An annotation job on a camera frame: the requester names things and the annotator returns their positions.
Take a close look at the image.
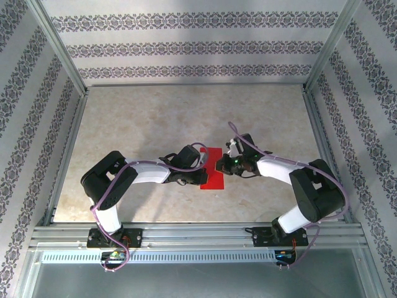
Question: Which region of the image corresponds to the red paper sheet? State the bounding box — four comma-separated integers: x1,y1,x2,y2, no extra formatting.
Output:
200,147,225,189

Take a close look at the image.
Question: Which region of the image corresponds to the grey metal panel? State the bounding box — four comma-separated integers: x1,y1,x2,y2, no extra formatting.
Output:
30,263,367,298

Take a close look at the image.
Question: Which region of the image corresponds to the small circuit board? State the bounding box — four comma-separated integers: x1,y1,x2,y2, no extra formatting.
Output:
101,250,127,261
275,249,297,261

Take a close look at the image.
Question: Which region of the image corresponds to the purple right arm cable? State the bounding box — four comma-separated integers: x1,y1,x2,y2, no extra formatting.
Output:
228,121,350,271

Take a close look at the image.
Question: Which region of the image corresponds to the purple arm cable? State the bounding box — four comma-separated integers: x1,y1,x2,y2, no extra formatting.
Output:
89,142,208,273
228,121,350,271

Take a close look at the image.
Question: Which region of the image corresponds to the aluminium mounting rail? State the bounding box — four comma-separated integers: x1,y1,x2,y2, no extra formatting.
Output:
29,222,368,249

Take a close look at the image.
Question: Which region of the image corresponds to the aluminium frame floor rail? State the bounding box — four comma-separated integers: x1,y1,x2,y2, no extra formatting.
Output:
303,91,363,225
86,82,306,88
42,93,89,227

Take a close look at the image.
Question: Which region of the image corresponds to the grey slotted cable duct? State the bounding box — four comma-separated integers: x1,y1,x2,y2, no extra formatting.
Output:
41,250,277,264

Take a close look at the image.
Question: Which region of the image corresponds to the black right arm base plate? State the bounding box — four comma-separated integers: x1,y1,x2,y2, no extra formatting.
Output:
251,226,310,248

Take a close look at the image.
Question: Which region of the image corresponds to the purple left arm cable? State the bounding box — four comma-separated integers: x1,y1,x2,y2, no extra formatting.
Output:
89,142,208,273

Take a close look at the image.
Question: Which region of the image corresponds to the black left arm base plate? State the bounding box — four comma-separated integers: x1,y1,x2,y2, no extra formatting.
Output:
86,228,144,249

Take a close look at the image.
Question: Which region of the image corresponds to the aluminium frame post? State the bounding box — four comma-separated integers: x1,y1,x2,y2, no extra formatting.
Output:
14,248,43,298
26,0,89,97
355,248,382,298
301,0,372,93

